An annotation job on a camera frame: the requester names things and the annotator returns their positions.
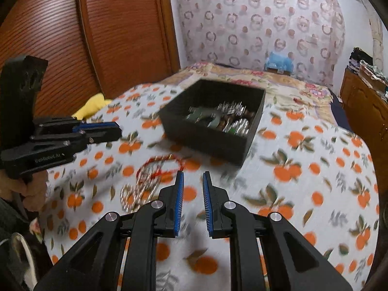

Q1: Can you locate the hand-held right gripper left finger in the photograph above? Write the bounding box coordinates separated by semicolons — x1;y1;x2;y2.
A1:
33;170;185;291

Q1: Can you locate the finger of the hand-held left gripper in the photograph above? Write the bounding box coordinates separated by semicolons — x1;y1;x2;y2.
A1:
33;116;119;134
29;127;122;156

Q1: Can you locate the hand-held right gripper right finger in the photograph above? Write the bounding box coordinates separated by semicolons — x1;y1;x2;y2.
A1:
202;170;354;291

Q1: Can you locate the red bead bracelet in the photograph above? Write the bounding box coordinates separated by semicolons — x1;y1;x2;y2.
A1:
136;154;186;184

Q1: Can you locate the silver bead chain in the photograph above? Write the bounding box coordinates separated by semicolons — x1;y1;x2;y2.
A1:
121;158;170;214

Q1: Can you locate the black square box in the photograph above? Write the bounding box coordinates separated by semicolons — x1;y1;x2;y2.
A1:
158;79;267;168

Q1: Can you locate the white pearl bracelet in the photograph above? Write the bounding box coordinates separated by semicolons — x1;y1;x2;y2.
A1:
216;101;253;136

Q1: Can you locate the green jade bangle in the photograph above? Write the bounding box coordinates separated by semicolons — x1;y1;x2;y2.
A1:
185;106;225;134

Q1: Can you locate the person's left hand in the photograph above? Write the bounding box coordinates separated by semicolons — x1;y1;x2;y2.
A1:
0;170;49;213

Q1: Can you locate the yellow cloth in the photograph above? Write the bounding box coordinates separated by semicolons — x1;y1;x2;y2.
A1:
73;93;113;121

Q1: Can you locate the brown slatted wooden wardrobe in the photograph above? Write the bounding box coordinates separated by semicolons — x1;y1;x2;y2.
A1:
0;0;181;146

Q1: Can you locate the orange fruit print blanket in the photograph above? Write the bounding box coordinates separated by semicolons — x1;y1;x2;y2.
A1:
38;82;381;291

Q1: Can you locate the blue plush toy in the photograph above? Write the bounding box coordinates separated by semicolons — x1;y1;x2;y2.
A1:
265;51;295;72

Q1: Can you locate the navy bed sheet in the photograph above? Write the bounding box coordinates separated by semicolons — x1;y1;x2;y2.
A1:
329;88;359;134

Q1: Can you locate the long wooden cabinet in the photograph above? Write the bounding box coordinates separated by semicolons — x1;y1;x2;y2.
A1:
339;68;388;140

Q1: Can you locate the pile of folded clothes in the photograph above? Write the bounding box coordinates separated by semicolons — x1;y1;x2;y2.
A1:
348;47;388;98

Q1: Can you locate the patterned pipe cover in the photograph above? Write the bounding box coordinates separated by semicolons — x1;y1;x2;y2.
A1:
368;6;384;65

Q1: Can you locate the ring pattern curtain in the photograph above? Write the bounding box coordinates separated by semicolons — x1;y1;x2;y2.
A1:
168;0;348;86

